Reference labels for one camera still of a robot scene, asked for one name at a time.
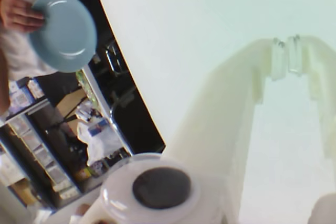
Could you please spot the blue plate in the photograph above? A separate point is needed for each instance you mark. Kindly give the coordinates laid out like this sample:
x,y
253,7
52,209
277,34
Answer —
x,y
65,35

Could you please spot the white plastic bag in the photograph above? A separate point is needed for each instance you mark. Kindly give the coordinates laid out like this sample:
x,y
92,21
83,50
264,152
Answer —
x,y
97,145

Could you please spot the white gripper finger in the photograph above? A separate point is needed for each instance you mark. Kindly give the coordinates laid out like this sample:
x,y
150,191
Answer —
x,y
325,77
218,119

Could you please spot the person's right hand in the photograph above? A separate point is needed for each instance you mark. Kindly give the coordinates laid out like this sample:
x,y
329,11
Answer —
x,y
18,14

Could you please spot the storage shelf with boxes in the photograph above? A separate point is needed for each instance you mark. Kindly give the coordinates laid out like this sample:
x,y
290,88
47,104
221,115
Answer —
x,y
39,150

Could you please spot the black chair chrome frame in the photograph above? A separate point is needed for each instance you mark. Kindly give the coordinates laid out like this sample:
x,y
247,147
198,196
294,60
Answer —
x,y
123,98

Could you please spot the person's left forearm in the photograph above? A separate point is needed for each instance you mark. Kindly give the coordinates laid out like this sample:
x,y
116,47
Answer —
x,y
4,90

